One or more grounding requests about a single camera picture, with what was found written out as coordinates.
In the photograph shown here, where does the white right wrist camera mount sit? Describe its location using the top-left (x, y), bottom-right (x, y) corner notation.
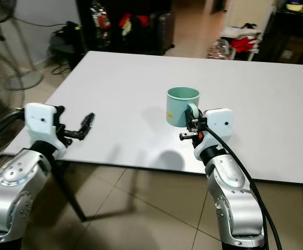
top-left (194, 108), bottom-right (234, 160)

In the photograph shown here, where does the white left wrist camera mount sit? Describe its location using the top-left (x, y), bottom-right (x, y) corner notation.
top-left (25, 103), bottom-right (66, 158)

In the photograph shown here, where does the black shelf unit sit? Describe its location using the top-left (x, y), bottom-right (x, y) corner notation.
top-left (76, 0), bottom-right (175, 56)

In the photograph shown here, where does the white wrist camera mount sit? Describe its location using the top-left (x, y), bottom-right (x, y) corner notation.
top-left (25, 103), bottom-right (66, 158)
top-left (194, 108), bottom-right (234, 160)

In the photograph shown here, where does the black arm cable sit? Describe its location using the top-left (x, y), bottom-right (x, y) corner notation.
top-left (0, 109), bottom-right (29, 153)
top-left (205, 127), bottom-right (285, 250)

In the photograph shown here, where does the yellow bowl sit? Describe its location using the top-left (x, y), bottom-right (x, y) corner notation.
top-left (286, 1), bottom-right (303, 12)

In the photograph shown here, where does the large black floor fan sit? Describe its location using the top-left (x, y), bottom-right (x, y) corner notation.
top-left (0, 44), bottom-right (26, 168)

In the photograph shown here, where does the red fabric item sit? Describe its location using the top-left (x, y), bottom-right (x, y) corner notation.
top-left (118, 14), bottom-right (150, 33)
top-left (231, 36), bottom-right (257, 53)

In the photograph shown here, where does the dark wooden cabinet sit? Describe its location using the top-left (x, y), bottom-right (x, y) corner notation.
top-left (258, 0), bottom-right (303, 66)

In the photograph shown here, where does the teal ceramic mug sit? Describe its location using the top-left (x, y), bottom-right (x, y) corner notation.
top-left (166, 87), bottom-right (201, 129)

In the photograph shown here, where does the black table leg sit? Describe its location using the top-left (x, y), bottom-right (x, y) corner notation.
top-left (51, 160), bottom-right (87, 222)

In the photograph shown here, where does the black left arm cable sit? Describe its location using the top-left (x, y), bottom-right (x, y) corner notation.
top-left (0, 109), bottom-right (29, 153)

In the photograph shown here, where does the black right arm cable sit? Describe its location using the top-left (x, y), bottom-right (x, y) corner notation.
top-left (205, 127), bottom-right (285, 250)

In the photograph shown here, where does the black chair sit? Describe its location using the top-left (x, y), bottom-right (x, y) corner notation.
top-left (51, 22), bottom-right (89, 74)

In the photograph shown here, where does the dark suitcase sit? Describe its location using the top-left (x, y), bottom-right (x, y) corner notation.
top-left (153, 11), bottom-right (176, 53)

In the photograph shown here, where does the clear plastic bag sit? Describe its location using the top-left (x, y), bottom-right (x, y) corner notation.
top-left (206, 39), bottom-right (231, 61)

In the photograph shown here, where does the white folding rack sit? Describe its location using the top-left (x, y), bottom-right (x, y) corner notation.
top-left (219, 0), bottom-right (277, 63)

